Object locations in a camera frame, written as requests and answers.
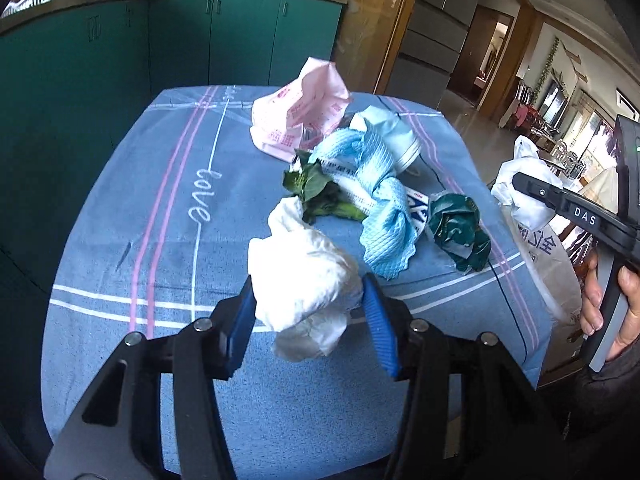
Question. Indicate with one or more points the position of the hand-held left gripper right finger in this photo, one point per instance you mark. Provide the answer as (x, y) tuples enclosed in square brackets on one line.
[(380, 325)]

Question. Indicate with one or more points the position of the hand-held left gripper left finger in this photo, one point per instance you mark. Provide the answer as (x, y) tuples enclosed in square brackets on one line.
[(240, 330)]

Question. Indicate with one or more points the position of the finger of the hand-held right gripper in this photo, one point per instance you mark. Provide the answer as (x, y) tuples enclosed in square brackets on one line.
[(537, 190)]

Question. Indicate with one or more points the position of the bin with white bag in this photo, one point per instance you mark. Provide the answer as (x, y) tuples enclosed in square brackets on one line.
[(542, 260)]

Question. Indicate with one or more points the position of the white tissue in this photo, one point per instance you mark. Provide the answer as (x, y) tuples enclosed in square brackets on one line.
[(300, 280)]

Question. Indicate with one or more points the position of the green wrapper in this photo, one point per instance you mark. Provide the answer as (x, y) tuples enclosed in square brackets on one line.
[(455, 230)]

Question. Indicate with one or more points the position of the light blue mesh cloth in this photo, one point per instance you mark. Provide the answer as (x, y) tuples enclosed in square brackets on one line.
[(385, 220)]

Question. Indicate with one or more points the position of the white blue medicine box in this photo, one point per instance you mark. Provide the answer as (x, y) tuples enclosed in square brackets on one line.
[(417, 205)]

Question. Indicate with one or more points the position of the green leafy vegetable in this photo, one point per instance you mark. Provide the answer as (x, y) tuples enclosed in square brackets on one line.
[(310, 185)]

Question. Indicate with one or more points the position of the light blue plastic bag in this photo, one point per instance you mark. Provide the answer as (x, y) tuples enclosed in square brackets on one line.
[(390, 132)]

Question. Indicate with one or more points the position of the pink plastic bag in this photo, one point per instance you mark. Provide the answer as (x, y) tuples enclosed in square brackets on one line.
[(300, 105)]

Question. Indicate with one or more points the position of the person's right forearm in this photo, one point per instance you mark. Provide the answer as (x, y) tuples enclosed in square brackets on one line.
[(610, 400)]

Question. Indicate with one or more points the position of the person's right hand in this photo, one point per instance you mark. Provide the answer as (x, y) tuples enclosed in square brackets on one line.
[(591, 300)]

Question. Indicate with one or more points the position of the blue striped tablecloth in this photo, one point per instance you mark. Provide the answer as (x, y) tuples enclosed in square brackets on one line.
[(150, 260)]

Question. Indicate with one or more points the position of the brown wooden door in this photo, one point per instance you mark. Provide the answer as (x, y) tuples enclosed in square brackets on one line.
[(482, 55)]

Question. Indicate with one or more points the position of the grey refrigerator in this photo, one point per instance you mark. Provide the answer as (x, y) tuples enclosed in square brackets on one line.
[(435, 35)]

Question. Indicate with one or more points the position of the wooden framed glass door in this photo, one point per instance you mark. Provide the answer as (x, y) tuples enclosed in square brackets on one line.
[(370, 20)]

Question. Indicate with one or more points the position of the teal kitchen cabinet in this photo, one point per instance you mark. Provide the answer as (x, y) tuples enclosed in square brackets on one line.
[(100, 70)]

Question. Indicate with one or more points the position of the green wall garland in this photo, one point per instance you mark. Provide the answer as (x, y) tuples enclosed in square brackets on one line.
[(547, 67)]

